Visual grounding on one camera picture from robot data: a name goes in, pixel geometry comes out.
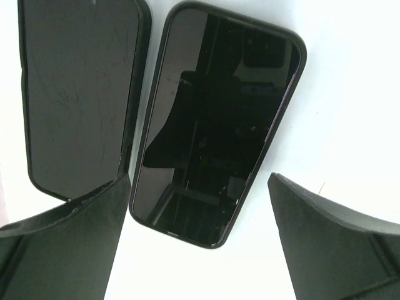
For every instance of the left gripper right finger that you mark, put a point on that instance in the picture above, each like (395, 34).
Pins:
(332, 251)

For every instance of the black phone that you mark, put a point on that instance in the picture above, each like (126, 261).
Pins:
(222, 84)
(82, 74)

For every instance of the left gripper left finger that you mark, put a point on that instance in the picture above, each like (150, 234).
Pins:
(66, 252)

